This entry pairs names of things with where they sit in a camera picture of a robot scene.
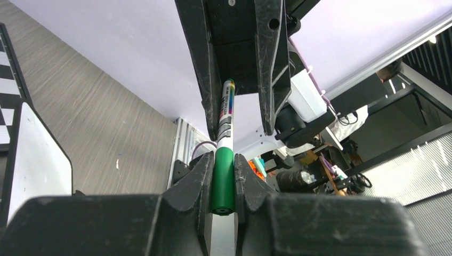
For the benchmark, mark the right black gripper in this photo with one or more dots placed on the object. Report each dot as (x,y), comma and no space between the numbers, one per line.
(220,38)

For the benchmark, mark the black white checkerboard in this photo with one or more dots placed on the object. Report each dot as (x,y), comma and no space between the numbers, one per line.
(13,87)

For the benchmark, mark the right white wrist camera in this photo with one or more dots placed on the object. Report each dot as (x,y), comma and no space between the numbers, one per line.
(305,98)

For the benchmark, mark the green marker cap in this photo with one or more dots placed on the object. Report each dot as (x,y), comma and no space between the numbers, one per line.
(223,183)

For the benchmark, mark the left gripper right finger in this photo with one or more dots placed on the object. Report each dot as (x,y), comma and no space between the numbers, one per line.
(272,223)

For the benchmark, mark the small whiteboard with stand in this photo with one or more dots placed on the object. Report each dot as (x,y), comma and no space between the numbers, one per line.
(36,163)

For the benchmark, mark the green white marker pen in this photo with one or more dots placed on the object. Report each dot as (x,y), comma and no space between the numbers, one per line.
(225,131)

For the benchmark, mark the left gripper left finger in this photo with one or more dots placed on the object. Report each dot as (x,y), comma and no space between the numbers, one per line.
(176,222)

